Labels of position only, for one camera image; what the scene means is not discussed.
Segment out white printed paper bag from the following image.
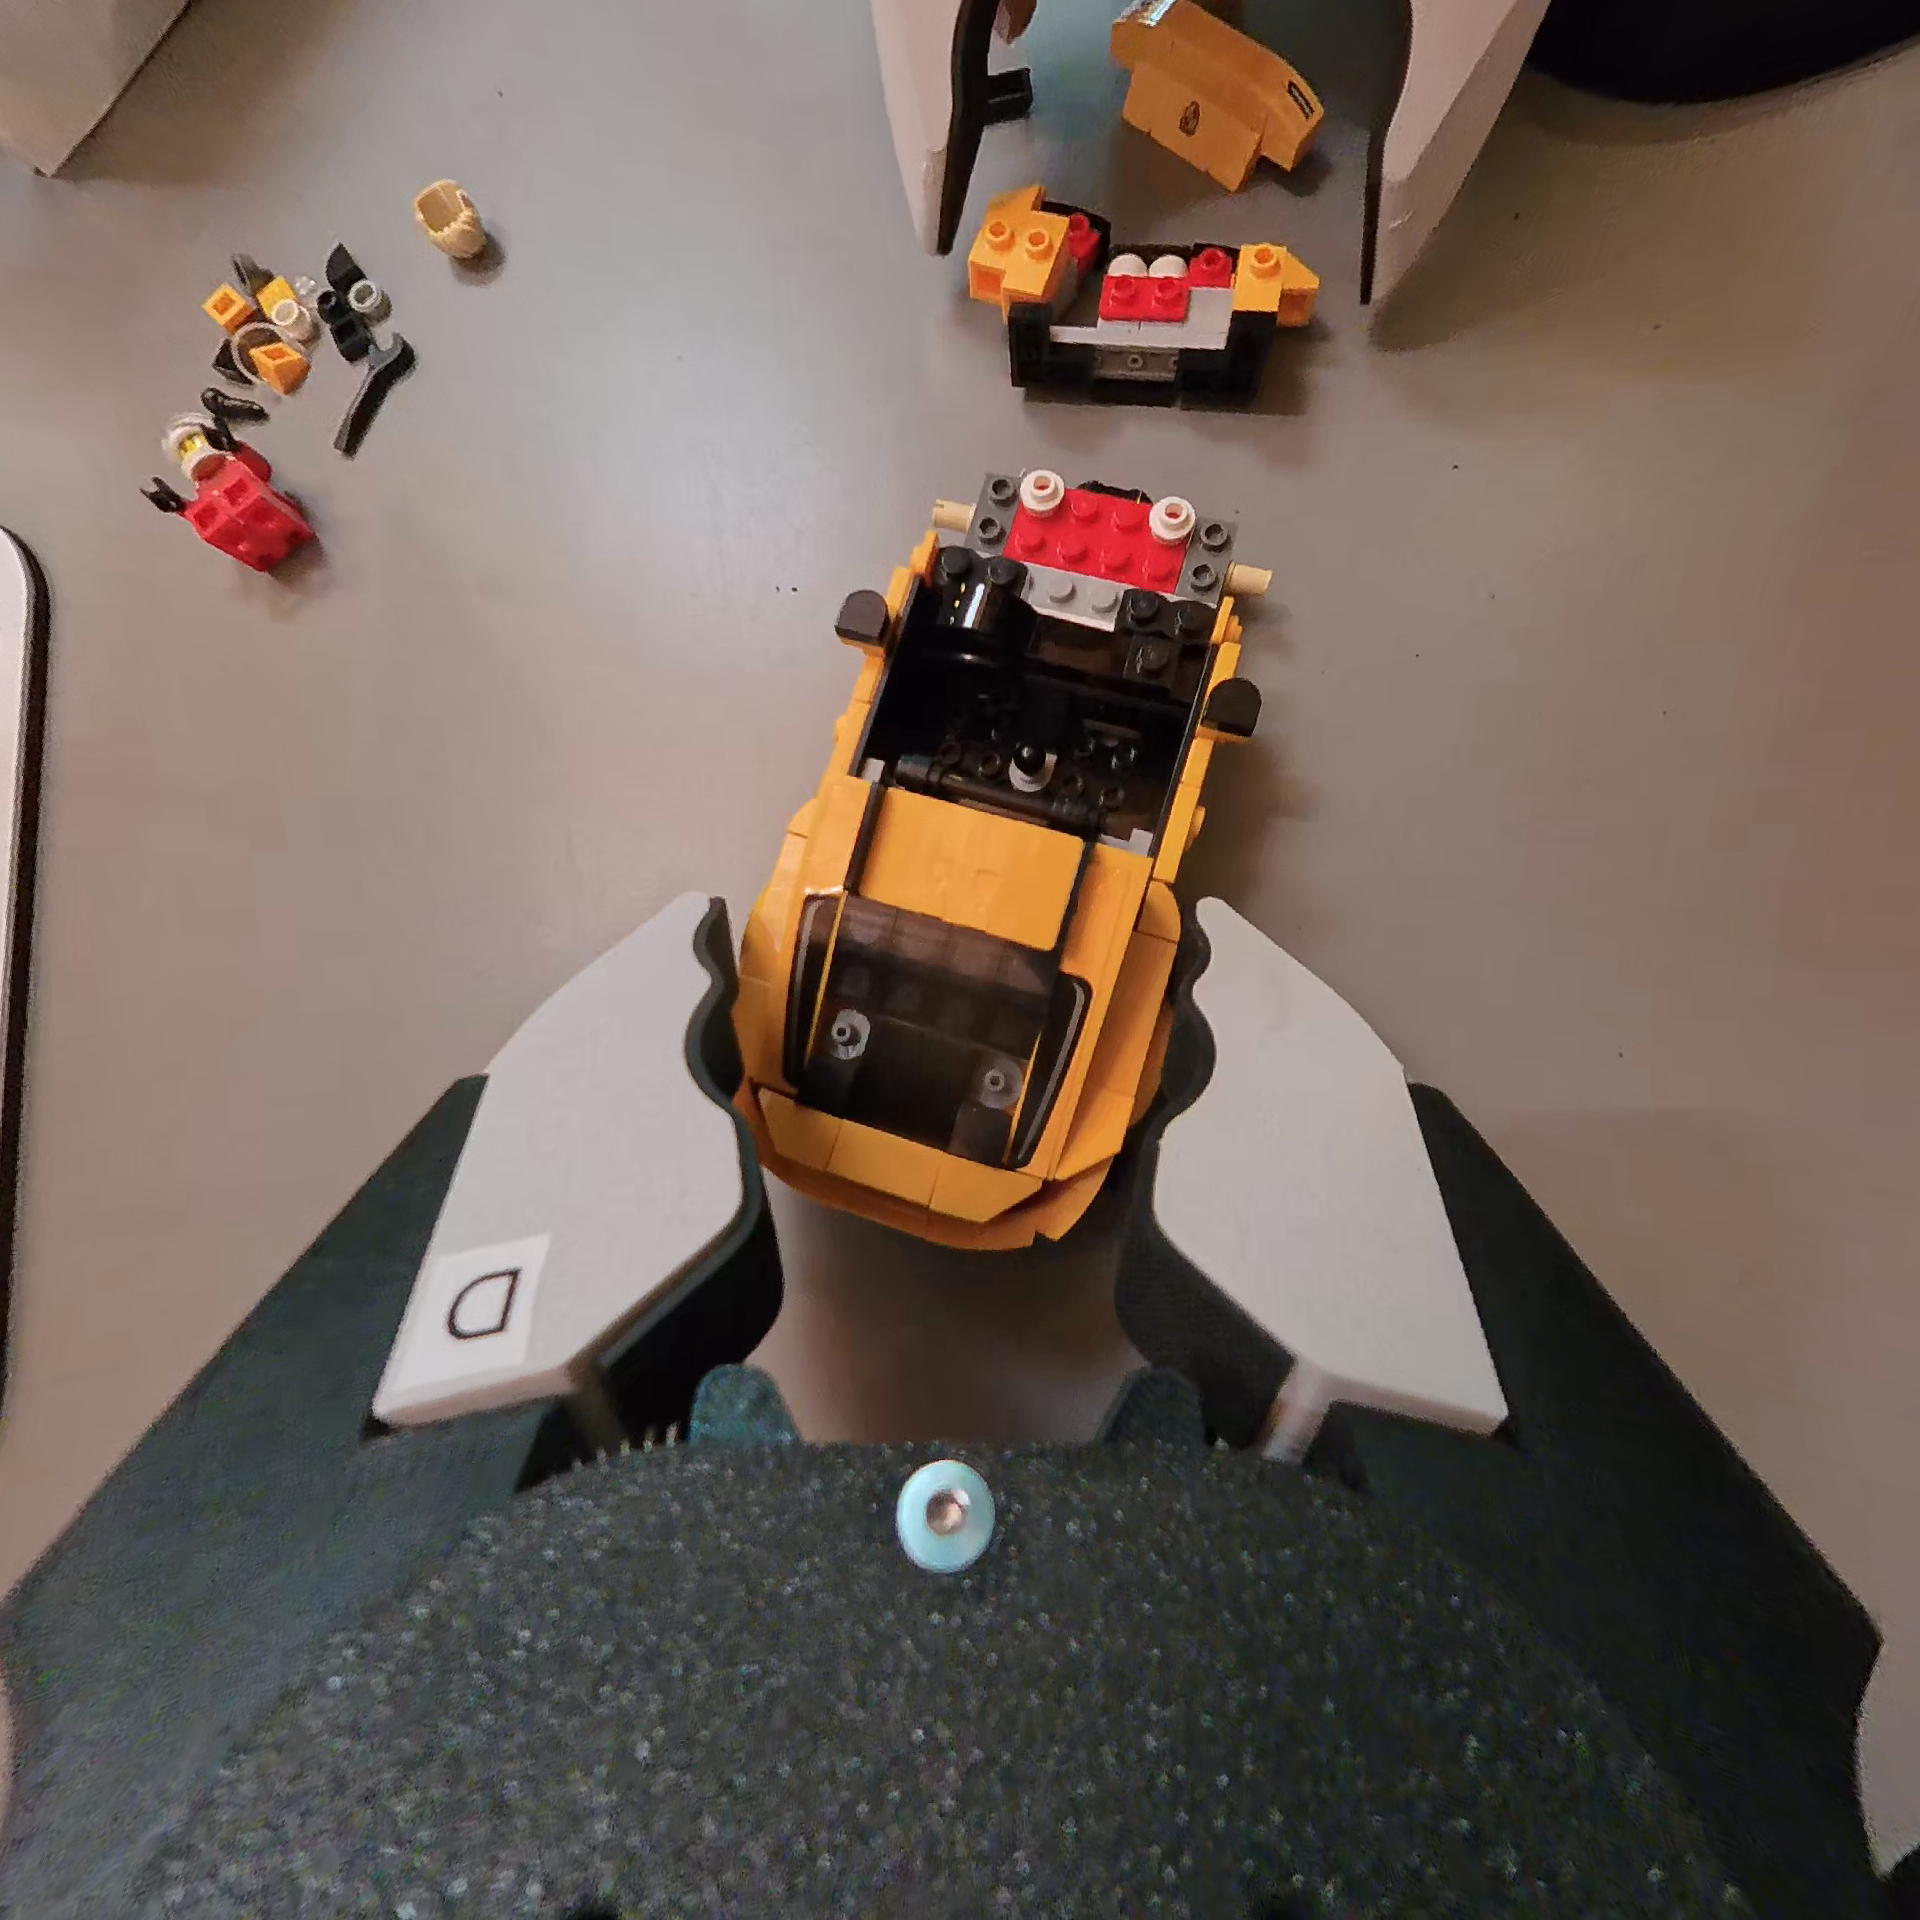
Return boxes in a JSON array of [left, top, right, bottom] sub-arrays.
[[0, 0, 192, 178]]

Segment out yellow toy wedge piece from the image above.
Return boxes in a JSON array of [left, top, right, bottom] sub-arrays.
[[1110, 0, 1326, 194]]

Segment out red toy minifigure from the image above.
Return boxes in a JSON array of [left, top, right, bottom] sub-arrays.
[[143, 393, 322, 576]]

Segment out toy car section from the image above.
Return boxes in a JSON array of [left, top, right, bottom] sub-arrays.
[[968, 182, 1326, 407]]

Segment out pile of small toy bricks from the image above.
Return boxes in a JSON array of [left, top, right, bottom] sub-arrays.
[[204, 239, 402, 401]]

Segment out white book stand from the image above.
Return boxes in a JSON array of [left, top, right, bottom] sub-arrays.
[[0, 523, 57, 1358]]

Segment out yellow toy brick car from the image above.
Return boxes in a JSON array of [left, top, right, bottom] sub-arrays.
[[732, 467, 1278, 1252]]

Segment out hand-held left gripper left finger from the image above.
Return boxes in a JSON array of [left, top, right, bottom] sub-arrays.
[[371, 894, 786, 1481]]

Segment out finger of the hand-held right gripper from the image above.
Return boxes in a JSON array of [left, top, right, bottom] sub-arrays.
[[870, 0, 1005, 256], [1358, 0, 1554, 307]]

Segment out black toy wrench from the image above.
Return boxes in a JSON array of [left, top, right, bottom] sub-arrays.
[[332, 332, 420, 457]]

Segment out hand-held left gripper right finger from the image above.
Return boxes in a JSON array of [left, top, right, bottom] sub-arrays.
[[1118, 896, 1510, 1467]]

